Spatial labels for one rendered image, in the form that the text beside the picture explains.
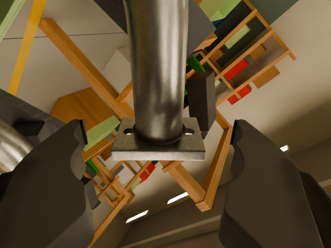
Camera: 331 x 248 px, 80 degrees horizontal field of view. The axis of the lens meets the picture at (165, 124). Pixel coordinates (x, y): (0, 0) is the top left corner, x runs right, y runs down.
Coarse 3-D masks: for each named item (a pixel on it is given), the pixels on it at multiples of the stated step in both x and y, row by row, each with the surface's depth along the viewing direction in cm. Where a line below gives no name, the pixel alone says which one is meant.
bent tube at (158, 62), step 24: (144, 0) 8; (168, 0) 8; (144, 24) 9; (168, 24) 9; (144, 48) 9; (168, 48) 9; (144, 72) 10; (168, 72) 10; (144, 96) 10; (168, 96) 10; (144, 120) 11; (168, 120) 11; (192, 120) 14; (120, 144) 12; (144, 144) 12; (168, 144) 12; (192, 144) 12
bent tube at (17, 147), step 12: (0, 120) 15; (0, 132) 15; (12, 132) 15; (0, 144) 15; (12, 144) 15; (24, 144) 16; (0, 156) 15; (12, 156) 15; (24, 156) 16; (0, 168) 15; (12, 168) 16
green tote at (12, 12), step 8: (0, 0) 23; (8, 0) 23; (16, 0) 23; (24, 0) 23; (0, 8) 23; (8, 8) 23; (16, 8) 23; (0, 16) 23; (8, 16) 24; (0, 24) 24; (8, 24) 24; (0, 32) 25; (0, 40) 25
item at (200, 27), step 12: (96, 0) 12; (108, 0) 12; (120, 0) 12; (192, 0) 12; (108, 12) 13; (120, 12) 13; (192, 12) 13; (120, 24) 13; (192, 24) 13; (204, 24) 13; (192, 36) 13; (204, 36) 13; (192, 48) 14
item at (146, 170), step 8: (112, 144) 562; (104, 152) 534; (104, 160) 551; (120, 160) 529; (136, 160) 570; (152, 160) 624; (112, 168) 501; (120, 168) 526; (144, 168) 568; (152, 168) 598; (88, 176) 499; (104, 176) 475; (136, 176) 535; (144, 176) 561; (96, 184) 501; (104, 184) 500; (128, 184) 509; (136, 184) 531; (112, 200) 506; (128, 200) 494
